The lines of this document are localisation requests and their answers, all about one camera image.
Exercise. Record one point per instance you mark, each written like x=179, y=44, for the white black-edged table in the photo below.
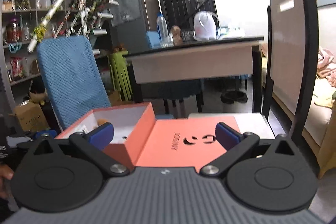
x=202, y=60

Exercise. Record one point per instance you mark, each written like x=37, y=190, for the green plastic stools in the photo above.
x=120, y=77

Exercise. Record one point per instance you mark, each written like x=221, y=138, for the clear plastic water bottle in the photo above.
x=163, y=31

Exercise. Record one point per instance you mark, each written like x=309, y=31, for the pink blanket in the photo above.
x=326, y=67

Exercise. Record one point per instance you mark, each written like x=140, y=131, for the blue cushioned chair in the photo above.
x=71, y=78

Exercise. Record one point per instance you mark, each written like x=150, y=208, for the white staircase with garland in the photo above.
x=86, y=3

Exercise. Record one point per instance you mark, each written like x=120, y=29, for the wall shelf unit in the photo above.
x=18, y=20

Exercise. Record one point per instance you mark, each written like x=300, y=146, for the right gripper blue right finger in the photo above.
x=238, y=147

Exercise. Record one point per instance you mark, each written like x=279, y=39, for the grey refrigerator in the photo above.
x=132, y=19

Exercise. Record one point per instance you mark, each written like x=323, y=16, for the orange cardboard box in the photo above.
x=140, y=139

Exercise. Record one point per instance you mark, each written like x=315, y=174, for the orange snack pieces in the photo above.
x=102, y=122

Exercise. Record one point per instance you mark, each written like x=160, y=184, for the brown cardboard box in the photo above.
x=31, y=117

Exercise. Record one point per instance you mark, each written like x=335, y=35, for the black bowl on floor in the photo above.
x=232, y=96

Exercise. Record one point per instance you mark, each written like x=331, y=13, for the brown figurine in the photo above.
x=176, y=35

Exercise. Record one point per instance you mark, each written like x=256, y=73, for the white black chair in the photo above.
x=291, y=66

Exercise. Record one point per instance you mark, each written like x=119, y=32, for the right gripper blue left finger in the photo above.
x=90, y=147

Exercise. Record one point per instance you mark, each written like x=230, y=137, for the yellow sofa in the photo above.
x=319, y=130

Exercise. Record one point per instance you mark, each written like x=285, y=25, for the person's left hand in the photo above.
x=6, y=173

